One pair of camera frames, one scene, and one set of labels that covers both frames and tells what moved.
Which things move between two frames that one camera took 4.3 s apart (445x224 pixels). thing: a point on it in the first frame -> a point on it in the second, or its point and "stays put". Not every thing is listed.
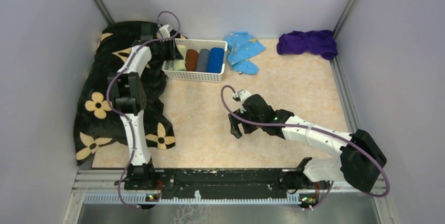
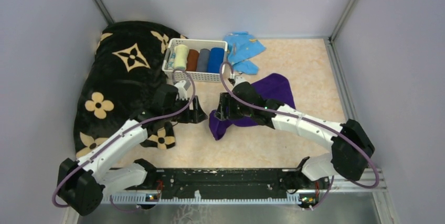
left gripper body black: [166, 50] -> [189, 115]
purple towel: [319, 41] -> [269, 86]
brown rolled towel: [191, 59] stays put
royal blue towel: [216, 60] stays put
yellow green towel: [179, 64] stays put
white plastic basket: [204, 61] stays put
